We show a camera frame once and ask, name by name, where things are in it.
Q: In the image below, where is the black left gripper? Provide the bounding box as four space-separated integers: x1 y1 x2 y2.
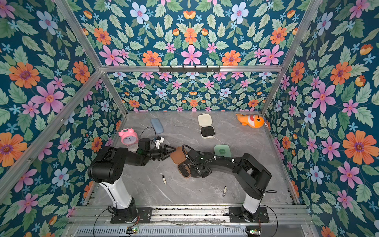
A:
146 146 175 162

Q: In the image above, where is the brown clipper case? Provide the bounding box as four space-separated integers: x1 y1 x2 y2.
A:
170 147 191 178

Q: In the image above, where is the mint green clipper case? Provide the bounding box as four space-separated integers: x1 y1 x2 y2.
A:
214 145 232 158

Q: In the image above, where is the cream clipper case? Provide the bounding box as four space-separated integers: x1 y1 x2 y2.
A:
197 113 215 139

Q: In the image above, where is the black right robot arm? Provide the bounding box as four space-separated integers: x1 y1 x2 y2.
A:
182 145 272 214

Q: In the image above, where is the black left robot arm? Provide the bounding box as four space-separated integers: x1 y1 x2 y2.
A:
87 138 176 213

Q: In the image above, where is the small cream nail clipper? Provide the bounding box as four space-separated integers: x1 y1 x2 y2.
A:
162 175 167 185

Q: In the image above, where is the blue denim pouch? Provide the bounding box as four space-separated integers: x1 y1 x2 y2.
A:
151 118 164 134

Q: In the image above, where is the pink alarm clock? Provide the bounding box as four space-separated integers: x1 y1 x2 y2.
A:
118 128 139 146

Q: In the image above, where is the orange clownfish plush toy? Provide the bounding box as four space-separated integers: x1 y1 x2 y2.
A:
236 114 265 128

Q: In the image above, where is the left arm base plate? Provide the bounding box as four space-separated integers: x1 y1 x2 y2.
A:
110 207 153 224

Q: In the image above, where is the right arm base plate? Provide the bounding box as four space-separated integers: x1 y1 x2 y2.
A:
228 206 269 223

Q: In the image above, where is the black hook rail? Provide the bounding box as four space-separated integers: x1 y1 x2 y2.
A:
158 66 221 73

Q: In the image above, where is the aluminium front rail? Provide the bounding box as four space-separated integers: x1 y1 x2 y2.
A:
69 204 314 227

